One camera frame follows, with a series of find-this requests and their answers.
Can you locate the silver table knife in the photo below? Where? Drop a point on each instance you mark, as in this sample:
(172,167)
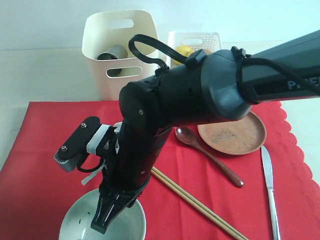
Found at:
(269,181)

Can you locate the red table cloth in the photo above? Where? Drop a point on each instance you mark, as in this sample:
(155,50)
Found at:
(36,193)

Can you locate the white perforated plastic basket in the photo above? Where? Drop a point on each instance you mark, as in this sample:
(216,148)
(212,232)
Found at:
(209,42)

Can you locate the dark wooden spoon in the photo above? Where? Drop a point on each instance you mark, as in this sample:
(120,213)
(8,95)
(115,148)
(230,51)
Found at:
(188,137)

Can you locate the brown wooden plate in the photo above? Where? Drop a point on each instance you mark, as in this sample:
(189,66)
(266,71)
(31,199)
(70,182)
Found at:
(240,137)

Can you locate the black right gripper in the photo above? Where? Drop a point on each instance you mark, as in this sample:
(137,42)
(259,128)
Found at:
(123,182)

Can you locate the cream plastic bin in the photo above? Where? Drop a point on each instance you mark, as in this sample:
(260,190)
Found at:
(103,31)

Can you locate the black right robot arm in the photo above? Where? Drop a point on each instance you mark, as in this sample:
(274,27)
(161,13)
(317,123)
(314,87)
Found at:
(199,89)

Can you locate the yellow lemon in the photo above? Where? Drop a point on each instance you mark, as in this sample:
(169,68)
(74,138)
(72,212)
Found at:
(184,50)

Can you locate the stainless steel cup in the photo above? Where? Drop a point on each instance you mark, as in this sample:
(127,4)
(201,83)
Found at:
(114,53)

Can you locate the pale green ceramic bowl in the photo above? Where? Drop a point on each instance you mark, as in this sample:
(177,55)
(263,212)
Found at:
(76,225)

